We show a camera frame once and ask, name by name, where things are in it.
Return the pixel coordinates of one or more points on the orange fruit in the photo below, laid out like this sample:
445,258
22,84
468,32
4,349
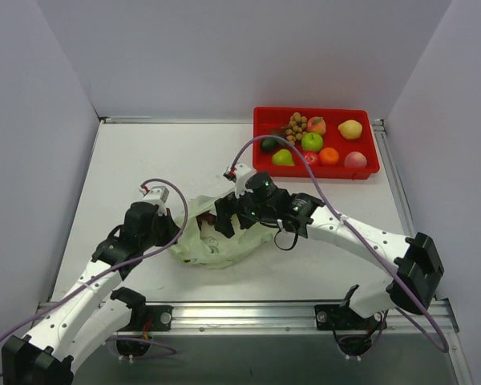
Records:
329,157

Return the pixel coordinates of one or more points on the orange peach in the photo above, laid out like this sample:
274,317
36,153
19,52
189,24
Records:
316,125

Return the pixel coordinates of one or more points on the red plastic tray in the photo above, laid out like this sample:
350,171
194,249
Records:
335,143

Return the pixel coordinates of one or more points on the dark green avocado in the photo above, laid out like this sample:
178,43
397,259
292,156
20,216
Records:
269,145

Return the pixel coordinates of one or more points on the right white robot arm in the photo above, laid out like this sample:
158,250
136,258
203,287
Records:
412,264

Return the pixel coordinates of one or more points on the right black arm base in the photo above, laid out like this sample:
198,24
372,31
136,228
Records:
354,335

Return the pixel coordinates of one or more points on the green pear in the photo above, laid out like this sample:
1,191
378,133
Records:
283,157

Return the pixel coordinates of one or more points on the dark red grape bunch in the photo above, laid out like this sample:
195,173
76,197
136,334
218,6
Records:
206,218

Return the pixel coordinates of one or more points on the pink peach from bag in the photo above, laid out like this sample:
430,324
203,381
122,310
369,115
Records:
355,160

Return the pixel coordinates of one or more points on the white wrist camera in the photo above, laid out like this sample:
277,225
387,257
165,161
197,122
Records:
239,174
157,196

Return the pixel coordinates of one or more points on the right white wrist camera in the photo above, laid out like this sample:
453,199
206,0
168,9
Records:
239,174

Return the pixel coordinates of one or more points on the red apple from bag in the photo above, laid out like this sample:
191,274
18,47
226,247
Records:
312,158

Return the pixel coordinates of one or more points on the yellow lemon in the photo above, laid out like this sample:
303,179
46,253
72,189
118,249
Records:
350,129

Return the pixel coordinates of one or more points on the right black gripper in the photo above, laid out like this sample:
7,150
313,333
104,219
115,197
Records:
232,209

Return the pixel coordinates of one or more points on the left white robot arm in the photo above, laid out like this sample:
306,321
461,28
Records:
97,306

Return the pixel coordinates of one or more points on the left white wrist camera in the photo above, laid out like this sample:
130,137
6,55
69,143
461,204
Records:
157,196

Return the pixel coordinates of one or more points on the brown longan bunch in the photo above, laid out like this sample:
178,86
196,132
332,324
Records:
294,130

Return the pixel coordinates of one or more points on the green apple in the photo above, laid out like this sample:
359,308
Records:
312,142

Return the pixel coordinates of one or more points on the pale green plastic bag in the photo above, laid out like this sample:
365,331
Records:
200,244

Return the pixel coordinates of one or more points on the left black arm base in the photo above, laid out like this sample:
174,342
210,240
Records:
152,321

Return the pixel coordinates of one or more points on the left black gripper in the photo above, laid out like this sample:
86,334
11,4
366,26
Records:
170,229

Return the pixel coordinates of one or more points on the aluminium front rail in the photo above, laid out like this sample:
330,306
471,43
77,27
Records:
242,317

